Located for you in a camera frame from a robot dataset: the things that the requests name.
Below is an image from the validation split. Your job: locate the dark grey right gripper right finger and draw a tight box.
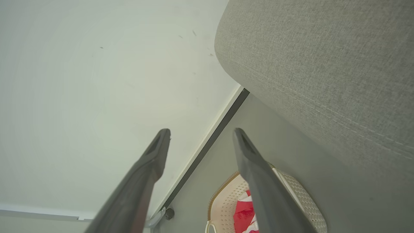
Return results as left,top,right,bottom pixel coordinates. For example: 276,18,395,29
233,128,316,233

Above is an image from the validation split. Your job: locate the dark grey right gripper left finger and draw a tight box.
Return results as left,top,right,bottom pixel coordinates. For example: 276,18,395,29
85,128,171,233

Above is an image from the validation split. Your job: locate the red and white garment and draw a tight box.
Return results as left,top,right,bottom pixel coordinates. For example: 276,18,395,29
234,190,260,233

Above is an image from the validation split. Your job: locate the grey fabric sofa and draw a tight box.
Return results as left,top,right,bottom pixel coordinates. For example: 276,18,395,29
214,0,414,177

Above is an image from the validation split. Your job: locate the cream perforated plastic laundry basket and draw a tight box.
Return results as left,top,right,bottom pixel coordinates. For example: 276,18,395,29
205,163,328,233

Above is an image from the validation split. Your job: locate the grey metal stand leg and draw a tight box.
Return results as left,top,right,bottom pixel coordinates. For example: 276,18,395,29
144,207,166,228

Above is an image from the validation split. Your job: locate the black baseboard strip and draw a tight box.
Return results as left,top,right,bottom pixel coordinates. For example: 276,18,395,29
160,88,250,211

